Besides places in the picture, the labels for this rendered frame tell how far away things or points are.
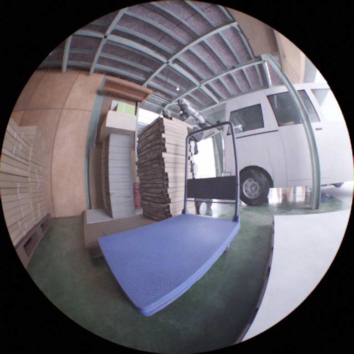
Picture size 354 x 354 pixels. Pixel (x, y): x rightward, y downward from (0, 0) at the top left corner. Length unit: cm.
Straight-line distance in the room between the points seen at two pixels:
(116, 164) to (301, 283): 156
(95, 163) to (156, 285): 183
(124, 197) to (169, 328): 121
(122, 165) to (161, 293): 122
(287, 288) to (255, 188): 156
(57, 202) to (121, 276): 185
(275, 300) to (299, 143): 173
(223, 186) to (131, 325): 86
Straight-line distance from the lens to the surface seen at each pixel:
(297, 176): 183
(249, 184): 183
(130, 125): 136
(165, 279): 37
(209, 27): 260
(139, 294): 35
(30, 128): 150
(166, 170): 97
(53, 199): 214
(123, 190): 131
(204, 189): 84
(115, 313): 55
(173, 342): 48
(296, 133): 191
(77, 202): 206
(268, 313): 43
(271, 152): 178
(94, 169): 194
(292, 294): 49
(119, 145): 137
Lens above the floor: 47
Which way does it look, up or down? 2 degrees up
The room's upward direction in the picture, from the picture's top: 4 degrees counter-clockwise
